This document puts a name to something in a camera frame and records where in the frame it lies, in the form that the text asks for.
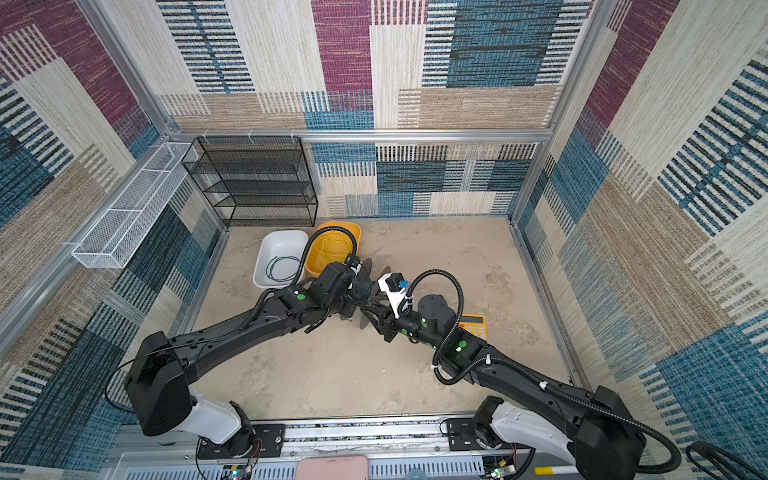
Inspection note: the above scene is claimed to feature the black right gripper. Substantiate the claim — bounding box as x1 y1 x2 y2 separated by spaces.
360 295 441 350

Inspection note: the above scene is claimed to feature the grey perforated cable spool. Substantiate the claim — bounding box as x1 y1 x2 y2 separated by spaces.
339 258 385 330

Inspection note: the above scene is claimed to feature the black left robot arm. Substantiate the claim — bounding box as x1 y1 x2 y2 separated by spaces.
123 252 372 458

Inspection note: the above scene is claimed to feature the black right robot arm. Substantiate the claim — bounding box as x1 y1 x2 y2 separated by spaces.
349 273 682 479

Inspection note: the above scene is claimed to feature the yellow plastic bin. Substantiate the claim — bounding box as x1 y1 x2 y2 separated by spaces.
305 221 362 277

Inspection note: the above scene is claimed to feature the white plastic bin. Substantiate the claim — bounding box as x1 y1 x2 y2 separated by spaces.
252 230 309 289

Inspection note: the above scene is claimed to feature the yellow calculator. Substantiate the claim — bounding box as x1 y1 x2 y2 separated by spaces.
459 314 488 341

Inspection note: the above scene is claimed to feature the yellow white marker pen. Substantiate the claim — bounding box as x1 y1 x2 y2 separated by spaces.
534 466 570 476

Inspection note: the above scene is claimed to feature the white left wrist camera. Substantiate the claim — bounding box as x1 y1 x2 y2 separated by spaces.
344 254 361 275

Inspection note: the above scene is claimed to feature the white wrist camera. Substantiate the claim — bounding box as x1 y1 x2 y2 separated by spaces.
377 272 413 319
344 254 361 275

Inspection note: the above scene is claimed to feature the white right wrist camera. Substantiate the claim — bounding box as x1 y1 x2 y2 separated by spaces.
377 272 413 319

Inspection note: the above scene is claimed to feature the yellow cable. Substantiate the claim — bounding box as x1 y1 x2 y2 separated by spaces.
315 232 355 263

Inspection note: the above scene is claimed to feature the dark green cable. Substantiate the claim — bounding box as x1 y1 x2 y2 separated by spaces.
265 256 302 283

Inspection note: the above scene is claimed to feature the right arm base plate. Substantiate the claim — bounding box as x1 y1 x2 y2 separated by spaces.
440 417 499 452

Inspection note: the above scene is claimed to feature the black wire shelf rack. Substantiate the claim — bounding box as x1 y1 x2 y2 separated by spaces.
181 136 318 227

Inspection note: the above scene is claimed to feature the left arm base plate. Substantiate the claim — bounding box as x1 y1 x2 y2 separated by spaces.
196 423 286 460

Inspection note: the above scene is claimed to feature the white wire mesh basket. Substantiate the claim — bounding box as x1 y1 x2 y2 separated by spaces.
72 142 189 269

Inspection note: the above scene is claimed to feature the black cable loop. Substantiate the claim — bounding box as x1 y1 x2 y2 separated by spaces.
685 440 768 480

